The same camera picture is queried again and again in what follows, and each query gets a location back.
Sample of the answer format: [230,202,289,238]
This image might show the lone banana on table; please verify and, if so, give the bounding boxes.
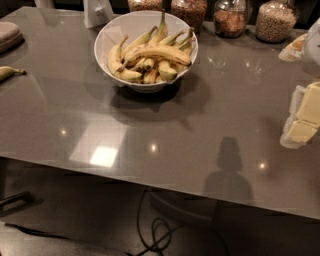
[0,66,26,81]

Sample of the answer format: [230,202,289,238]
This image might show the white ceramic bowl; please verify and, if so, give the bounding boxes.
[94,11,198,93]

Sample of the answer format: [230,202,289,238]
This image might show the glass jar with nuts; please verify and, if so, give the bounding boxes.
[213,0,252,38]

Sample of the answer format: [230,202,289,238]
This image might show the large top yellow banana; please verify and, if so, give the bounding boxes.
[117,44,192,72]

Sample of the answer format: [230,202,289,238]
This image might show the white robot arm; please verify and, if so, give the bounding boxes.
[279,18,320,149]

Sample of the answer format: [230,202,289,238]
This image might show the front short banana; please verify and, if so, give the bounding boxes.
[158,60,177,81]

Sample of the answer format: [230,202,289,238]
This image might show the glass jar of grains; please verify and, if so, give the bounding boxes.
[128,0,162,12]

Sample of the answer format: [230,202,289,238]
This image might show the snack packet at right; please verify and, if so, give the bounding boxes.
[278,34,307,62]

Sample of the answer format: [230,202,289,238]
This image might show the grey pouch at left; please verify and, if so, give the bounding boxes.
[0,22,24,53]

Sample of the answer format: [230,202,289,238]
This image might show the glass jar brown cereal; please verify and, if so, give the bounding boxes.
[171,0,207,32]

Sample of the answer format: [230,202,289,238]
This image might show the small lower bananas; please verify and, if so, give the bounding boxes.
[130,57,163,84]

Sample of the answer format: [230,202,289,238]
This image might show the upright greenish banana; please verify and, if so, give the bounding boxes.
[121,26,157,61]

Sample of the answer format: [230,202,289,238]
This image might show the left curved yellow banana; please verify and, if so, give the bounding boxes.
[107,36,142,82]

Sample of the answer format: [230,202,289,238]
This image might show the glass jar of chickpeas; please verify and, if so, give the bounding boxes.
[256,0,298,43]

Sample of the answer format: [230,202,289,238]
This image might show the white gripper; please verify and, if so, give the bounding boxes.
[280,82,320,149]

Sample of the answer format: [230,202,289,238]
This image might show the black cable on floor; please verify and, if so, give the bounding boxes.
[124,189,231,256]

